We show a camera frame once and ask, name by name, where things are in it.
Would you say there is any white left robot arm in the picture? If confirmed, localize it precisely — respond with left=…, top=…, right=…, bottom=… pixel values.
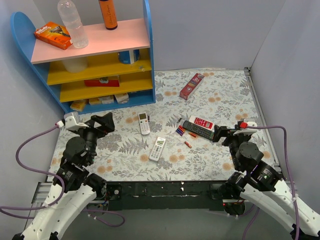
left=13, top=112, right=115, bottom=240

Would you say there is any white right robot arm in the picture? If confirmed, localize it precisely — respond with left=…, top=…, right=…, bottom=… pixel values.
left=212, top=121, right=320, bottom=240

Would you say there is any black remote control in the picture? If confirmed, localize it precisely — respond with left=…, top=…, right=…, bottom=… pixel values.
left=182, top=120, right=214, bottom=141

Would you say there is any orange red battery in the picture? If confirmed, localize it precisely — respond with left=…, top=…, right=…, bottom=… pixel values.
left=188, top=132, right=197, bottom=138

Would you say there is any red box on shelf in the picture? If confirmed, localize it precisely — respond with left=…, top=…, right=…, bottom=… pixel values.
left=84, top=75, right=120, bottom=87

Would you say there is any floral table mat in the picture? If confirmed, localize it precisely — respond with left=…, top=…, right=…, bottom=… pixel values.
left=47, top=69, right=278, bottom=182

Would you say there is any blue shelf unit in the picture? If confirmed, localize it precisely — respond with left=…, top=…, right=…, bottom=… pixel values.
left=10, top=0, right=156, bottom=114

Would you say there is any red toothpaste box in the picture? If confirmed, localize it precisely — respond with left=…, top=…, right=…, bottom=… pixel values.
left=179, top=73, right=205, bottom=100

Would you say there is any white cup on shelf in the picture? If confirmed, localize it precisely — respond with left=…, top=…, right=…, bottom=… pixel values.
left=61, top=57, right=88, bottom=73

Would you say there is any blue white can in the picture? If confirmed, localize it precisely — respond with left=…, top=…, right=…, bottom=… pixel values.
left=117, top=49, right=140, bottom=65

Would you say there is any orange razor box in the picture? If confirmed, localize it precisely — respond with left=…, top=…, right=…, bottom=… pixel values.
left=34, top=21, right=73, bottom=50

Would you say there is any orange cologne bottle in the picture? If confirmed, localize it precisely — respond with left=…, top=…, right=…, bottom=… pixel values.
left=99, top=0, right=118, bottom=30

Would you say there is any clear plastic bottle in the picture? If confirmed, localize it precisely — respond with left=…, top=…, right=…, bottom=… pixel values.
left=57, top=0, right=89, bottom=49

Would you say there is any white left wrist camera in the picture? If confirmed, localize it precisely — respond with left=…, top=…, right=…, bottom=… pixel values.
left=55, top=111, right=89, bottom=131

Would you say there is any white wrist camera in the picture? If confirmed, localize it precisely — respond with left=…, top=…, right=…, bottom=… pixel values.
left=55, top=111, right=89, bottom=131
left=232, top=120, right=258, bottom=136

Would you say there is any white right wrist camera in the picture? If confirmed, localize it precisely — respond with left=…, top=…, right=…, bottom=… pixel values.
left=232, top=120, right=258, bottom=136

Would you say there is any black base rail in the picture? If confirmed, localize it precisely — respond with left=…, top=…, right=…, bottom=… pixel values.
left=86, top=181, right=247, bottom=212

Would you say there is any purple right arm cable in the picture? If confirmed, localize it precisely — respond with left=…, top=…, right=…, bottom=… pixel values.
left=241, top=125, right=301, bottom=240

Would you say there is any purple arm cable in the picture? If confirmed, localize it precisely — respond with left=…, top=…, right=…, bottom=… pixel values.
left=241, top=125, right=301, bottom=240
left=0, top=123, right=126, bottom=228

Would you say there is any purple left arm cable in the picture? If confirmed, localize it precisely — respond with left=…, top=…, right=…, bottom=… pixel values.
left=0, top=123, right=126, bottom=228

